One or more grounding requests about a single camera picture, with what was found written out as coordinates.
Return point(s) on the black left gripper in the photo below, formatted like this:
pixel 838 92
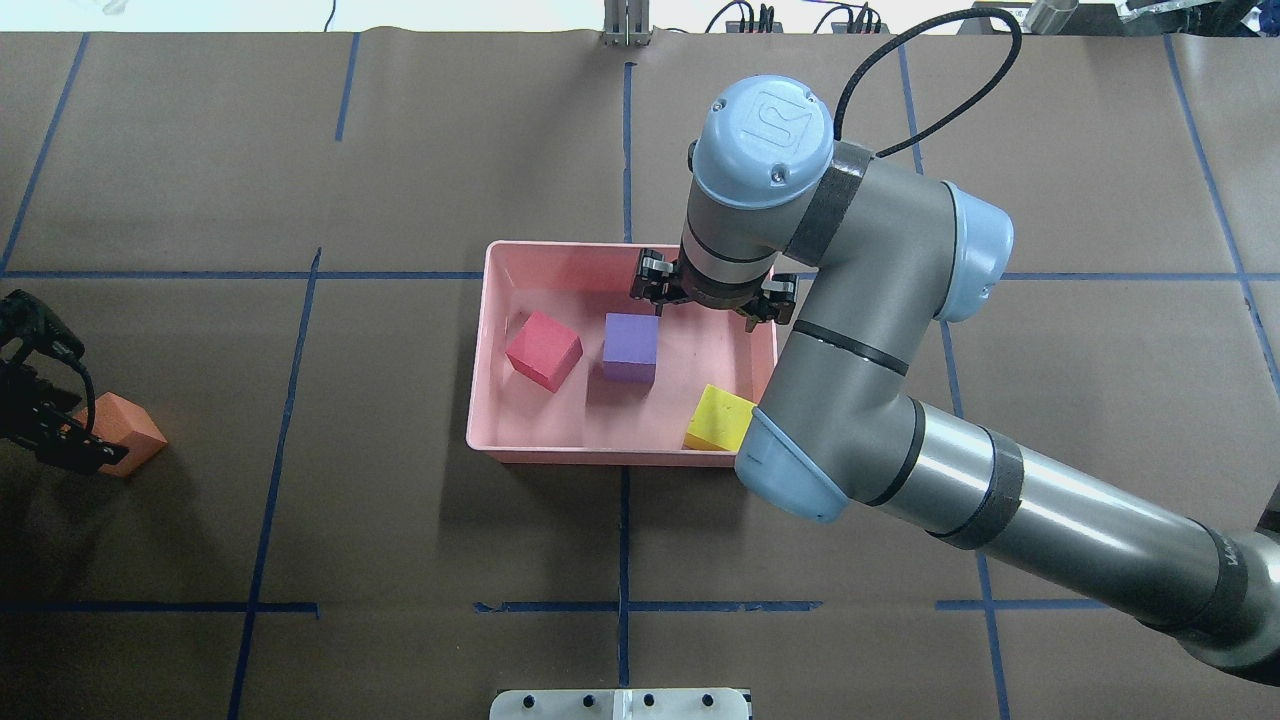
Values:
pixel 42 408

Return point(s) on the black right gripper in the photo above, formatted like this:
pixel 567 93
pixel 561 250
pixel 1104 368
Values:
pixel 655 281

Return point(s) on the orange foam block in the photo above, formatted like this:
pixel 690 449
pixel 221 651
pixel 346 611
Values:
pixel 120 422

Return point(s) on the purple foam block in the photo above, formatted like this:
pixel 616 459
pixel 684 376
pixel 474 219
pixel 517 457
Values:
pixel 630 348

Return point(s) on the yellow foam block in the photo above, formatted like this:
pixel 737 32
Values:
pixel 719 422

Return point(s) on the red foam block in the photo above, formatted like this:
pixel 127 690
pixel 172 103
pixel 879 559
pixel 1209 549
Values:
pixel 545 351

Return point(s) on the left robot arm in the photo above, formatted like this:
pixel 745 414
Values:
pixel 26 318

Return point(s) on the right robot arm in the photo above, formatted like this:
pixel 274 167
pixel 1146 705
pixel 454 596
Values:
pixel 787 224

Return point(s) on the pink plastic bin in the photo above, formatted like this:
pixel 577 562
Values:
pixel 590 420

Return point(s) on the brown paper table cover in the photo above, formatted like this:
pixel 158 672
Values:
pixel 274 244

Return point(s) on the black power strip plugs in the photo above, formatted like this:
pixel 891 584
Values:
pixel 797 18

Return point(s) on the aluminium frame post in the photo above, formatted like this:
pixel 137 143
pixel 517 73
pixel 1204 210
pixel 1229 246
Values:
pixel 627 23

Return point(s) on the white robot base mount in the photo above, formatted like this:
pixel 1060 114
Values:
pixel 623 703

